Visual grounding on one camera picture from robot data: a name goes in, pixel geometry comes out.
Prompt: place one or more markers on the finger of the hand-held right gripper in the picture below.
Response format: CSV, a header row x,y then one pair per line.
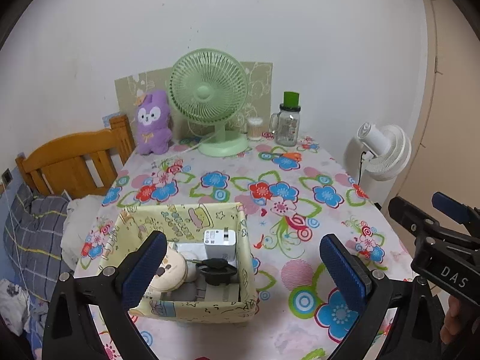
x,y
407,213
450,205

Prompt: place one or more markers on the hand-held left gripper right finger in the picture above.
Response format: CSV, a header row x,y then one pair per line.
x,y
341,270

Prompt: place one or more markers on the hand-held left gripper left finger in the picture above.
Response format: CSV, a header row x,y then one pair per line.
x,y
144,266

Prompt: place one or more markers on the round cream cartoon tin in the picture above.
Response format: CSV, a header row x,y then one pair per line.
x,y
168,270

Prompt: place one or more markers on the yellow cartoon print storage box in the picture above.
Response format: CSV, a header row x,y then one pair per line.
x,y
187,217

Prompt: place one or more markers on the black key with round fob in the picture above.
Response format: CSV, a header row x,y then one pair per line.
x,y
219,270

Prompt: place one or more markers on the white charger with plug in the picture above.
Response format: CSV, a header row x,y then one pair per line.
x,y
219,243

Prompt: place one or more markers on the white cube power adapter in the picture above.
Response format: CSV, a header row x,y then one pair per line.
x,y
228,293

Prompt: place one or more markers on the person's right hand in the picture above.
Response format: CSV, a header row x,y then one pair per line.
x,y
455,318

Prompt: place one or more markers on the white standing fan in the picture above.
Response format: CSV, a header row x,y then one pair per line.
x,y
382,142

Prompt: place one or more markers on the white cloth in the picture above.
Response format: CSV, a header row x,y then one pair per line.
x,y
80,217

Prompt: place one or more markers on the beige door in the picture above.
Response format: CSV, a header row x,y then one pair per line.
x,y
450,101

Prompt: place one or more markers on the blue patterned bed sheet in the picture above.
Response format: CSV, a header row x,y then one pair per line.
x,y
15,296

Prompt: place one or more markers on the wooden bed headboard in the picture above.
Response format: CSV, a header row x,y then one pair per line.
x,y
67,157

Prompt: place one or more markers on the purple plush toy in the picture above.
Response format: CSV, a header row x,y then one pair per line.
x,y
152,120

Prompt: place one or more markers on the glass jar with green lid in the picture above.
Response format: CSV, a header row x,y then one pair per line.
x,y
287,127

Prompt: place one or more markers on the light blue paper sheet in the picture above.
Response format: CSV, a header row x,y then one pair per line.
x,y
108,120

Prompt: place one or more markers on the clear cotton swab jar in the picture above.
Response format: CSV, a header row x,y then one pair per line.
x,y
255,129

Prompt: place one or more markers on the green desk fan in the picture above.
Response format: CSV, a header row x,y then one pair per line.
x,y
204,93

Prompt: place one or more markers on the dark wall socket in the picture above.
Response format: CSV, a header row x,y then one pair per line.
x,y
6,177

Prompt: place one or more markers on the beige patterned wall panel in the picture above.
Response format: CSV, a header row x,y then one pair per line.
x,y
127,93

